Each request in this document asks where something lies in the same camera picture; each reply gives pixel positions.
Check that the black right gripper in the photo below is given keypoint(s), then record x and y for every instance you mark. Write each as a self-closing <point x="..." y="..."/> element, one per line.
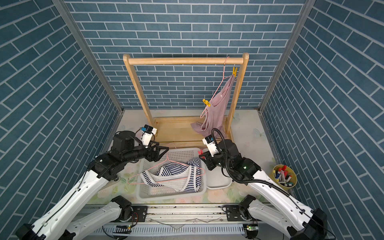
<point x="209" y="161"/>

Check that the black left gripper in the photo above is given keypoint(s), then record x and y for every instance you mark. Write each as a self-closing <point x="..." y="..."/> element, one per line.
<point x="156" y="156"/>

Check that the blue white striped tank top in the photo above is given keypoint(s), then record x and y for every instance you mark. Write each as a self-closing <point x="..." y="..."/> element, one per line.
<point x="178" y="176"/>

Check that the pink tank top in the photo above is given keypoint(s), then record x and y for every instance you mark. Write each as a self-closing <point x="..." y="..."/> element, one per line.
<point x="214" y="114"/>

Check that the pink hanger with pink top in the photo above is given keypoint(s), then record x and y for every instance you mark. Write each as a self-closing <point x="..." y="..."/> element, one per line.
<point x="224" y="78"/>

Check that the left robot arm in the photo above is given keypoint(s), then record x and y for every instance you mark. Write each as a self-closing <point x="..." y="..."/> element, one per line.
<point x="58" y="223"/>

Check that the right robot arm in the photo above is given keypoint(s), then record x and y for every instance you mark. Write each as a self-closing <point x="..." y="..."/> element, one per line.
<point x="287" y="214"/>

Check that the wooden clothes rack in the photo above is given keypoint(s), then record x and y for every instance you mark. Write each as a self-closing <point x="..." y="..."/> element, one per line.
<point x="171" y="93"/>

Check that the white plastic tray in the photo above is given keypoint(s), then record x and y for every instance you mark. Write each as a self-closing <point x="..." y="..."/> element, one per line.
<point x="217" y="179"/>

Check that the white plastic basket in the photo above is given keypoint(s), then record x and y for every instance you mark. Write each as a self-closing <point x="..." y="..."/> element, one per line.
<point x="146" y="193"/>

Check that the yellow clothespin lower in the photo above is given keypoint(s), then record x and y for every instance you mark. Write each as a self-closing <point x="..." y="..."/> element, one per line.
<point x="206" y="102"/>

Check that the yellow clothespin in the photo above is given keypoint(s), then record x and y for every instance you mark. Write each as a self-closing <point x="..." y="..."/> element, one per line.
<point x="206" y="102"/>
<point x="235" y="71"/>

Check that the yellow cup with pens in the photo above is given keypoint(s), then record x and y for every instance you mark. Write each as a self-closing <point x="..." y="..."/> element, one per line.
<point x="284" y="176"/>

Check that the yellow clothespin upper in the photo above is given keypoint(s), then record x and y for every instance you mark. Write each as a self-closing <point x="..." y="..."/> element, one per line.
<point x="235" y="71"/>

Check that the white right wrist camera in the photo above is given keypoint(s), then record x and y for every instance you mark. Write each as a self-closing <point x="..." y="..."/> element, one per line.
<point x="209" y="142"/>

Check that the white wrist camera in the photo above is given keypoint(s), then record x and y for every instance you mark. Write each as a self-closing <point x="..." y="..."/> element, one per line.
<point x="148" y="133"/>
<point x="209" y="142"/>

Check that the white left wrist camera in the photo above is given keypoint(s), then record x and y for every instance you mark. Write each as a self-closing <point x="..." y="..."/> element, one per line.
<point x="148" y="133"/>

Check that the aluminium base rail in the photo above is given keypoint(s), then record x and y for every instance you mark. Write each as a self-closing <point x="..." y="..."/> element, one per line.
<point x="165" y="220"/>

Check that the aluminium corner post left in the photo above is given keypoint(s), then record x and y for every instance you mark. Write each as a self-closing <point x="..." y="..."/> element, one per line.
<point x="76" y="32"/>

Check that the aluminium corner post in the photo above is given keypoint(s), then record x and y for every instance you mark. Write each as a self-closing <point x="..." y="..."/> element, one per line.
<point x="76" y="32"/>
<point x="307" y="7"/>

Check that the aluminium corner post right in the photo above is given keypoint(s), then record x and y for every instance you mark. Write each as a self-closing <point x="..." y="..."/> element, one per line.
<point x="307" y="7"/>

